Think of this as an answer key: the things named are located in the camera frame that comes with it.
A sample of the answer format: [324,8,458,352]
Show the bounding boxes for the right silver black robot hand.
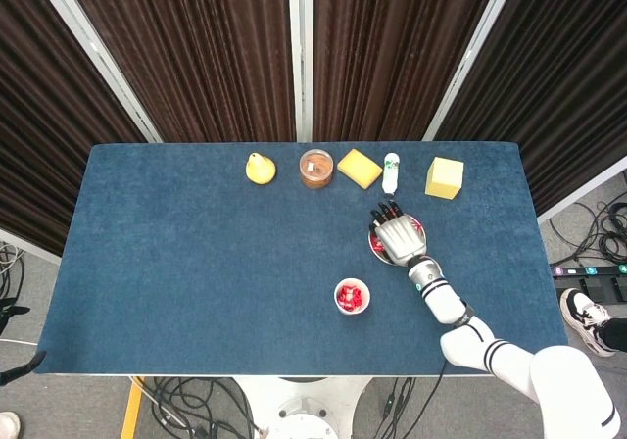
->
[366,201,428,268]

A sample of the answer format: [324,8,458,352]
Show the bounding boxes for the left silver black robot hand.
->
[0,299,48,387]

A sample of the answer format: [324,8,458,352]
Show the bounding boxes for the round metal plate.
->
[366,216,427,267]

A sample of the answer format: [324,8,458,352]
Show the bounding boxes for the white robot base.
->
[229,374,371,439]

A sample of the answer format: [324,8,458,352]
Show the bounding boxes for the plain white sneaker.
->
[0,411,22,439]

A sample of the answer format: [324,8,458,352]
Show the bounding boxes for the small white bottle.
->
[381,152,403,199]

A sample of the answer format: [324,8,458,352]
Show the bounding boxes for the yellow cube box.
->
[424,156,465,200]

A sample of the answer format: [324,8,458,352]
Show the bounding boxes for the yellow sponge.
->
[336,148,384,191]

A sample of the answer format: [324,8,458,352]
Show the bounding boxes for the small white bowl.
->
[333,277,372,317]

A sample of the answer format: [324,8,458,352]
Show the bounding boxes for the clear jar of rubber bands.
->
[299,148,336,190]

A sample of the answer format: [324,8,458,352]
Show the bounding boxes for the yellow pear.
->
[245,152,277,185]

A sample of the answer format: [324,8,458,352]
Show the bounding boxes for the brown pleated curtain panel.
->
[58,0,298,144]
[433,0,627,218]
[313,0,504,142]
[0,0,148,259]

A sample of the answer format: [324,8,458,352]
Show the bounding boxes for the white and black sneaker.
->
[559,288,614,358]

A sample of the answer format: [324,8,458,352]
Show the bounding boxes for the blue tablecloth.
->
[31,142,575,376]

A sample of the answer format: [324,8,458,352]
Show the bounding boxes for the black foot pedals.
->
[580,275,627,304]

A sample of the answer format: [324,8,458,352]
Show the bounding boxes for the black trouser leg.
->
[598,317,627,353]

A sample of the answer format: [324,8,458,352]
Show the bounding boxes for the grey floor cables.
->
[0,242,25,308]

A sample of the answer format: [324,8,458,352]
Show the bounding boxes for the white partition base rail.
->
[536,157,627,224]
[0,226,64,267]

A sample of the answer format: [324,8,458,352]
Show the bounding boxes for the black cable with green plug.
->
[374,377,417,439]

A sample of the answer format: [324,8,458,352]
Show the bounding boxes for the black floor cable bundle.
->
[139,374,265,439]

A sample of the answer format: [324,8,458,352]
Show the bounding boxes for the white partition frame post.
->
[422,0,506,142]
[287,0,304,143]
[27,0,164,145]
[299,0,315,143]

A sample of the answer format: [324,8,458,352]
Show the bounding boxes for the black coiled floor cables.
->
[547,198,627,268]

